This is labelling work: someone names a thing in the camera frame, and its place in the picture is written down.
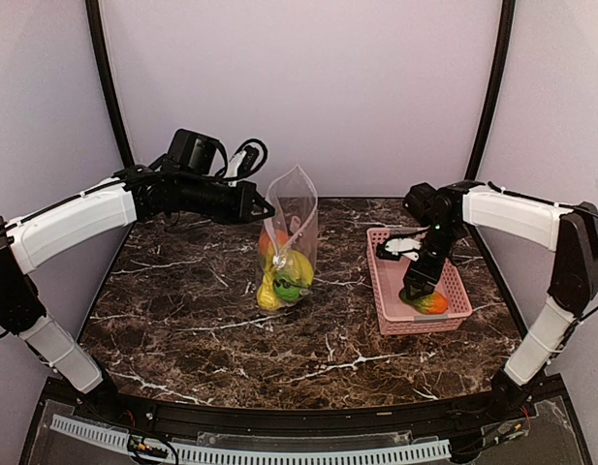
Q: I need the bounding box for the yellow toy banana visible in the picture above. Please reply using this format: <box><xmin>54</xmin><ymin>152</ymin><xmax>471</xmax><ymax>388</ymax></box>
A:
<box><xmin>273</xmin><ymin>249</ymin><xmax>314</xmax><ymax>288</ymax></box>

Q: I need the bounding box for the green toy watermelon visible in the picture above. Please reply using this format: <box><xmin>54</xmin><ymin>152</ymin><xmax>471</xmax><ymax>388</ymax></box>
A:
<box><xmin>273</xmin><ymin>277</ymin><xmax>310</xmax><ymax>303</ymax></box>

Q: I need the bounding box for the green orange toy mango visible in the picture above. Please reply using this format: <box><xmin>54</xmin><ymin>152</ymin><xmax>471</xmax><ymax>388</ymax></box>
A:
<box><xmin>399</xmin><ymin>289</ymin><xmax>449</xmax><ymax>315</ymax></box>

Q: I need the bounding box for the toy orange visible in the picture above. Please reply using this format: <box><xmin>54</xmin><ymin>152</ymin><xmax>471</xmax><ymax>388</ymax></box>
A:
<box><xmin>259</xmin><ymin>230</ymin><xmax>289</xmax><ymax>257</ymax></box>

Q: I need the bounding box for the yellow toy pepper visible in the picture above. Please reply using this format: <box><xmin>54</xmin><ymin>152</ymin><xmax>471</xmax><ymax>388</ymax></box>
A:
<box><xmin>257</xmin><ymin>273</ymin><xmax>281</xmax><ymax>312</ymax></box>

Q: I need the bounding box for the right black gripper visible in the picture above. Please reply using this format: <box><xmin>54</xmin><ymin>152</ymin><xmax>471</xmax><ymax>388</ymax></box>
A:
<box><xmin>404</xmin><ymin>219</ymin><xmax>463</xmax><ymax>299</ymax></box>

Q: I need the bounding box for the left black frame post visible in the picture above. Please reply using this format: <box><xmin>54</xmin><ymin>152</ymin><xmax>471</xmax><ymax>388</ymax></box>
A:
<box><xmin>84</xmin><ymin>0</ymin><xmax>135</xmax><ymax>168</ymax></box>

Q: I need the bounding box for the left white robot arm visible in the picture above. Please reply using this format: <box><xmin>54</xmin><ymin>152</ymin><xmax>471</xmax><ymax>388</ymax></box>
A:
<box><xmin>0</xmin><ymin>166</ymin><xmax>275</xmax><ymax>422</ymax></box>

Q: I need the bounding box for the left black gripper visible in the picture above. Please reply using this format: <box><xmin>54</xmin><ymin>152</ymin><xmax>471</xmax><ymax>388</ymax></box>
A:
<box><xmin>178</xmin><ymin>173</ymin><xmax>275</xmax><ymax>224</ymax></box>

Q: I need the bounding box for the black front rail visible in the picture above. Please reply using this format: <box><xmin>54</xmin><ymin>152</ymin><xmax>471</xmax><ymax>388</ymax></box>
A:
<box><xmin>47</xmin><ymin>358</ymin><xmax>537</xmax><ymax>449</ymax></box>

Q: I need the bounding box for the clear zip top bag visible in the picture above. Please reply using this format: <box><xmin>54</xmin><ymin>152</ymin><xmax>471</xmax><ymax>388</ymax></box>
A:
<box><xmin>258</xmin><ymin>165</ymin><xmax>318</xmax><ymax>313</ymax></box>

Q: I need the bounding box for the white slotted cable duct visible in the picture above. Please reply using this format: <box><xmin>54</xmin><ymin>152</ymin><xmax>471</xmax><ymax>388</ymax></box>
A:
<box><xmin>49</xmin><ymin>415</ymin><xmax>452</xmax><ymax>464</ymax></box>

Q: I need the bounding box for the right black frame post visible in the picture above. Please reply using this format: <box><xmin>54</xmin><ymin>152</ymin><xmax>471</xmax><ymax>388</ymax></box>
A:
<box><xmin>464</xmin><ymin>0</ymin><xmax>516</xmax><ymax>180</ymax></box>

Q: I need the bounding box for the black frame post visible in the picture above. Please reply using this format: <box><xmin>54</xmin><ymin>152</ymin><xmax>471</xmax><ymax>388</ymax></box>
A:
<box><xmin>464</xmin><ymin>0</ymin><xmax>516</xmax><ymax>180</ymax></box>
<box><xmin>84</xmin><ymin>0</ymin><xmax>135</xmax><ymax>168</ymax></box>

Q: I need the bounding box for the pink plastic basket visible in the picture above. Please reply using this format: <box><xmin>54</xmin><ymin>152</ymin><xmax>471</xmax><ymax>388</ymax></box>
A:
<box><xmin>366</xmin><ymin>227</ymin><xmax>473</xmax><ymax>335</ymax></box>

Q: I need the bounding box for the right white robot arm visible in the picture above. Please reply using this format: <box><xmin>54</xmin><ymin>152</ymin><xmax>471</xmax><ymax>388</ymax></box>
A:
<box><xmin>401</xmin><ymin>180</ymin><xmax>598</xmax><ymax>420</ymax></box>

